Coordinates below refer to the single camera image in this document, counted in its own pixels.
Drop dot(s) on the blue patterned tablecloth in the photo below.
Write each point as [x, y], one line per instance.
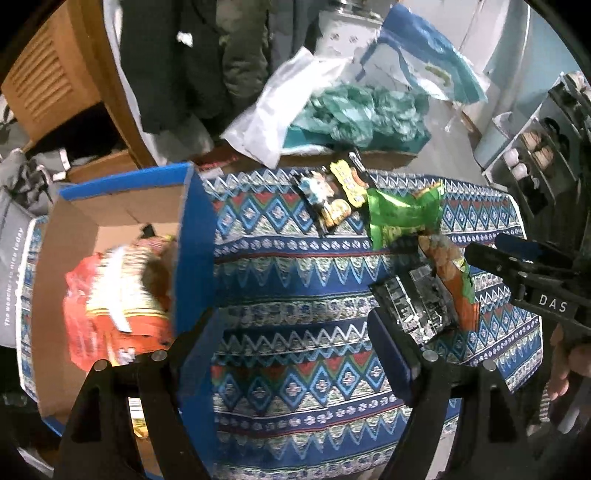
[295, 286]

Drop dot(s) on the wooden wardrobe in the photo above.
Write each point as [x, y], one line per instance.
[124, 129]

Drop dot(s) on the red snack packet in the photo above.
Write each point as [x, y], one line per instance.
[101, 295]

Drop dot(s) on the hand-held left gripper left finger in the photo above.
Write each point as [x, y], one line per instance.
[184, 346]

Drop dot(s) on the olive coat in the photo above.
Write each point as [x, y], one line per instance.
[244, 55]

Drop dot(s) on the dark grey coat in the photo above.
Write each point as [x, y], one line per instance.
[291, 27]

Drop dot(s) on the person's right hand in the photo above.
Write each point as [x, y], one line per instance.
[561, 364]

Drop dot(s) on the wooden louvered wardrobe door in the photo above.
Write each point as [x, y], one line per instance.
[51, 83]

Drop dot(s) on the grey tote bag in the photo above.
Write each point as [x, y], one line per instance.
[14, 258]

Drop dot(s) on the grey clothes pile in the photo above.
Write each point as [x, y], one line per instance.
[27, 170]

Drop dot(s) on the orange snack packet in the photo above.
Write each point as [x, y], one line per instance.
[461, 295]

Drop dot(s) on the black cartoon snack packet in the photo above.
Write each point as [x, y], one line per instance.
[318, 194]

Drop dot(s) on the black clear snack packet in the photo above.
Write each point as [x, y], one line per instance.
[406, 300]

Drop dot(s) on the blue plastic bag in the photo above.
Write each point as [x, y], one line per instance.
[429, 46]

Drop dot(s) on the yellow cartoon snack packet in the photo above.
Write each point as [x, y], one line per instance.
[351, 182]

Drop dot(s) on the white bin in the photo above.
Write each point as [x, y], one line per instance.
[494, 143]

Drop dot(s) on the white patterned box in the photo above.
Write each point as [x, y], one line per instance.
[341, 37]

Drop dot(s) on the crumpled teal plastic bag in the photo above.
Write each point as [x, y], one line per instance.
[351, 110]

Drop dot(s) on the group of shoes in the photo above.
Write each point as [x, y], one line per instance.
[535, 147]

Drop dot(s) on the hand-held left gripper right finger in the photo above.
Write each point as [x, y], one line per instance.
[388, 350]

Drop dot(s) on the grey shoe rack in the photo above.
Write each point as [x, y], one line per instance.
[558, 120]

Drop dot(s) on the blue-rimmed cardboard box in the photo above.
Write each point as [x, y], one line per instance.
[92, 230]

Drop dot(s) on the white plastic bag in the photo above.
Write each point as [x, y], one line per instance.
[272, 120]

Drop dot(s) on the green snack packet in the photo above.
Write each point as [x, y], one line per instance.
[401, 212]

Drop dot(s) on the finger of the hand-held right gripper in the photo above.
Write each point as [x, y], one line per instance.
[521, 244]
[489, 261]

